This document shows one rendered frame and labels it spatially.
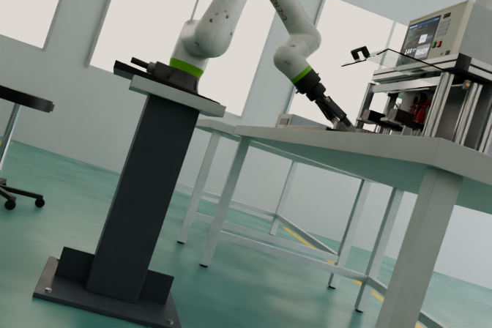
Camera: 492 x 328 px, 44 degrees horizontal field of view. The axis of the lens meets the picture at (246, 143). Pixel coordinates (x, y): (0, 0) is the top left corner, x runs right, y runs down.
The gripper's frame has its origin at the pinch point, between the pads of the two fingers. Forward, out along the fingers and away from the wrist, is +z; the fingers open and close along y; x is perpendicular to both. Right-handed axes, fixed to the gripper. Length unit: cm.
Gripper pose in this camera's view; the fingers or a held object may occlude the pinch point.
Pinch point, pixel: (346, 129)
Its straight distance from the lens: 232.4
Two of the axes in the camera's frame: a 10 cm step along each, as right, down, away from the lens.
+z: 6.4, 7.5, 1.2
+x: 7.5, -6.6, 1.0
